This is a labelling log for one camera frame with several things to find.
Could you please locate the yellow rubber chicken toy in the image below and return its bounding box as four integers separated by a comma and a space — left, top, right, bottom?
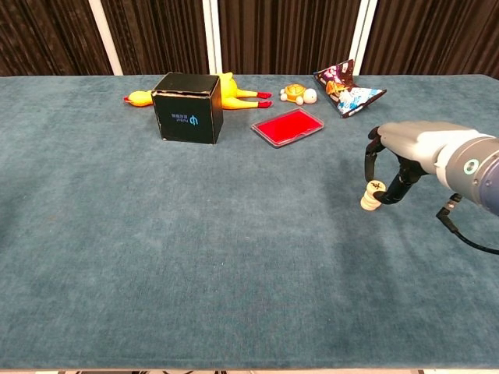
123, 72, 273, 111

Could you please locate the dark brown curtain panel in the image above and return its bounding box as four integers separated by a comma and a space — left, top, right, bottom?
100, 0, 210, 76
360, 0, 499, 81
0, 0, 114, 77
217, 0, 363, 76

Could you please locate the orange turtle toy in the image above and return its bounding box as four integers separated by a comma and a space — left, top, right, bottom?
279, 83, 319, 106

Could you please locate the red ink pad case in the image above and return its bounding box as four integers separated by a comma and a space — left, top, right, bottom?
249, 108, 325, 150

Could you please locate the white partition frame post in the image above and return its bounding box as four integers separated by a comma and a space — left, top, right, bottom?
87, 0, 124, 76
348, 0, 379, 76
201, 0, 222, 75

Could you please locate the black cardboard box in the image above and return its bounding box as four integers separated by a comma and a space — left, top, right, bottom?
150, 72, 225, 145

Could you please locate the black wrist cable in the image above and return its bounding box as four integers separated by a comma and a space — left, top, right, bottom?
435, 193, 499, 256

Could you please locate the dark snack bag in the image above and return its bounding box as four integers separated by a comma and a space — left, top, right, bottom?
313, 58, 388, 119

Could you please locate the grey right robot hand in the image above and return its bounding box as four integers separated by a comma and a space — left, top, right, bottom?
363, 121, 495, 206

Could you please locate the teal velvet tablecloth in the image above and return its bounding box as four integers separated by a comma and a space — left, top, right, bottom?
0, 73, 499, 370

